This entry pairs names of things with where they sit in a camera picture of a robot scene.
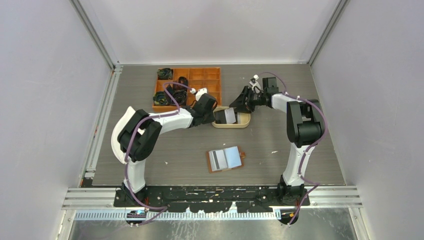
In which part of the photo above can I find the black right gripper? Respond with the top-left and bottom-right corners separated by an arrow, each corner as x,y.
229,86 -> 266,115

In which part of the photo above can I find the beige oval tray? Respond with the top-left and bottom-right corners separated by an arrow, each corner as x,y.
211,106 -> 251,129

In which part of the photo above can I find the white diamond VIP card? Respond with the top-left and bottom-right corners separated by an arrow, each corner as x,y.
224,108 -> 237,124

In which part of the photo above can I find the brown leather card holder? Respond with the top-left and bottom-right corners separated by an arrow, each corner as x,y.
206,146 -> 246,174

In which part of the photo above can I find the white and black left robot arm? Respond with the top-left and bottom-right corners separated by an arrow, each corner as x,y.
111,93 -> 218,207

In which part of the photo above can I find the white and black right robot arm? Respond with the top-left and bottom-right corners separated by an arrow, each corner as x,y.
229,75 -> 328,206

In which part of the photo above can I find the orange wooden compartment box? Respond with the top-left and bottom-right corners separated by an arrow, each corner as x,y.
152,67 -> 222,113

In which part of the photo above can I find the white cloth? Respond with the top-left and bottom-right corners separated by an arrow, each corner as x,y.
110,106 -> 136,164

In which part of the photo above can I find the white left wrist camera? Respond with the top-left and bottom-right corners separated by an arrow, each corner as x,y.
190,87 -> 208,101

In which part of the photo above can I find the aluminium frame rail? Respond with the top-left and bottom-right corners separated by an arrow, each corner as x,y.
62,185 -> 363,224

